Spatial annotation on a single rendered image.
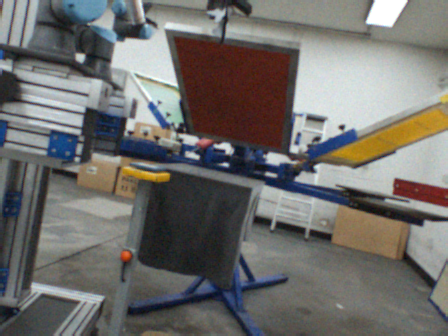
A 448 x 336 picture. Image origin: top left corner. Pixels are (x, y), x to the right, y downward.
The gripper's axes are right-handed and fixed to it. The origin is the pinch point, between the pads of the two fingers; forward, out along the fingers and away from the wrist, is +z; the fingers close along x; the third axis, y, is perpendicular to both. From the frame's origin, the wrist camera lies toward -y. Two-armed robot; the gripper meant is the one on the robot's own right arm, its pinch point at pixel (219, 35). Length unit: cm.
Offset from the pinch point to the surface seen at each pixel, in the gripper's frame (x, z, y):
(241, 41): -15.0, -8.0, -4.9
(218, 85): -44.0, -0.2, 7.3
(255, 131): -75, 8, -11
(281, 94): -42.4, -0.7, -23.2
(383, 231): -478, -24, -164
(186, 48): -23.8, -5.7, 20.4
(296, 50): -15.1, -8.0, -27.7
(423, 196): -75, 24, -99
